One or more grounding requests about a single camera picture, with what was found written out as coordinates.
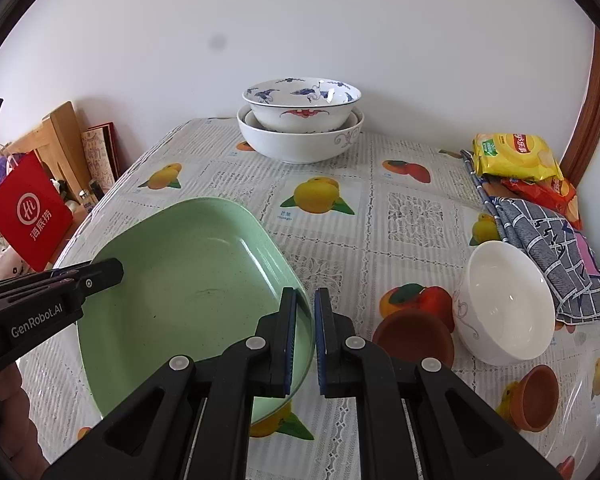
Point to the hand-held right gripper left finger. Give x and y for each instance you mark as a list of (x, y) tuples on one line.
[(290, 350)]

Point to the terracotta bowl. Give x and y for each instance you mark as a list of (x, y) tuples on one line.
[(410, 335), (535, 400)]

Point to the pink paper tag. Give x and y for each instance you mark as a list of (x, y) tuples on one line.
[(587, 257)]

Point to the small white scroll-pattern bowl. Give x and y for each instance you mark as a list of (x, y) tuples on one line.
[(505, 305)]

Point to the small dark bottle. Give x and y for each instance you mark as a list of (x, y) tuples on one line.
[(96, 190)]

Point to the blue and red patterned bowl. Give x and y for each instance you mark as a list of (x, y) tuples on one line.
[(300, 115)]

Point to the red chip bag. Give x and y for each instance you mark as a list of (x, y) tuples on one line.
[(550, 192)]

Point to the red paper bag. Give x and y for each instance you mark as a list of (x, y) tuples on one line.
[(30, 210)]

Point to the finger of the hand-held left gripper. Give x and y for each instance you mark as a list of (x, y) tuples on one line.
[(105, 275), (35, 282)]

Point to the small glass bottle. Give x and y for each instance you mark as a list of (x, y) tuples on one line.
[(85, 199)]

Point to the grey checked cloth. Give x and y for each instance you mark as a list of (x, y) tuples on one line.
[(555, 255)]

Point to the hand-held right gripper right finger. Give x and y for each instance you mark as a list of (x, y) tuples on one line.
[(321, 345)]

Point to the large white scroll-pattern bowl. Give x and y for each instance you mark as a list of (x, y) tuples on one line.
[(300, 147)]

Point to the green square plate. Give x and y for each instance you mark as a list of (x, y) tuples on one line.
[(180, 270)]

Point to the person's left hand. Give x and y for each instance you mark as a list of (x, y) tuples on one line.
[(10, 410)]

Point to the white plush toy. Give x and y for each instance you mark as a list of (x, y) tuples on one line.
[(0, 265)]

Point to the yellow chip bag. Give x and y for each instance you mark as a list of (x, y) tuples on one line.
[(517, 155)]

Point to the red framed book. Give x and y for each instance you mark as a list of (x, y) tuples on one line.
[(100, 152)]

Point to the brown wooden door frame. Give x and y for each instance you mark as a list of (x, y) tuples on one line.
[(595, 110)]

